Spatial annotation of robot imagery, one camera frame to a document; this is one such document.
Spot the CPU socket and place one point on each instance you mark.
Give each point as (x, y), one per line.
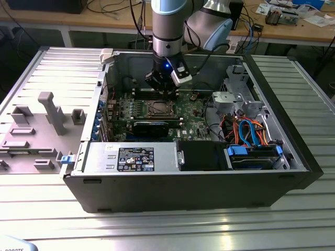
(176, 111)

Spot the black PC case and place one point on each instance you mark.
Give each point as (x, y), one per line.
(170, 191)

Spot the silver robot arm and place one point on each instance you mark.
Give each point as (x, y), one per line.
(167, 28)

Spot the silver power supply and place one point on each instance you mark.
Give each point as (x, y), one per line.
(96, 159)

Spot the metal heat sink cooler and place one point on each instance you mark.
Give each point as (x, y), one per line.
(273, 17)

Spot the grey metal drive cage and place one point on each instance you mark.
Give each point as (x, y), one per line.
(222, 100)

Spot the black tower box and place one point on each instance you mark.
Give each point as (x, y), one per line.
(238, 15)

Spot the small black box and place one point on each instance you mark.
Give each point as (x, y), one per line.
(257, 27)

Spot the black graphics card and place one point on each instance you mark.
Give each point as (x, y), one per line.
(150, 129)

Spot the green RAM stick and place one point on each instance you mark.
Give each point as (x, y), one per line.
(174, 121)

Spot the green motherboard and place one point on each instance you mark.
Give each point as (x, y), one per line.
(195, 125)

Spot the large black device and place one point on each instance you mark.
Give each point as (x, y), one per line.
(44, 6)

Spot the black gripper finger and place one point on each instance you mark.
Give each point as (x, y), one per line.
(171, 94)
(165, 94)

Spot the black RAM slot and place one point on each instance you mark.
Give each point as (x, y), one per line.
(140, 98)
(140, 90)
(140, 95)

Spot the blue case latch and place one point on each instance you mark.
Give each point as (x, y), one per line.
(66, 160)

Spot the white power strip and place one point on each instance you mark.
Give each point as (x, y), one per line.
(234, 48)

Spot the grey metal device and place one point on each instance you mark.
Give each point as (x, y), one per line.
(290, 17)

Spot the grey parts rack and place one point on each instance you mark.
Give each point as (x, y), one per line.
(31, 142)

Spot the white paper sheet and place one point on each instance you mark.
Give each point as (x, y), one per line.
(320, 21)

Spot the wooden workbench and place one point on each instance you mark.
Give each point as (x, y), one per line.
(104, 19)

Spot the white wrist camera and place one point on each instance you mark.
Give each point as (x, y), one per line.
(181, 74)

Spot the blue cardboard box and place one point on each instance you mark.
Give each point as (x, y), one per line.
(308, 4)

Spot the hard disk blue carrier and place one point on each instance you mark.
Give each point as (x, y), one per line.
(235, 152)

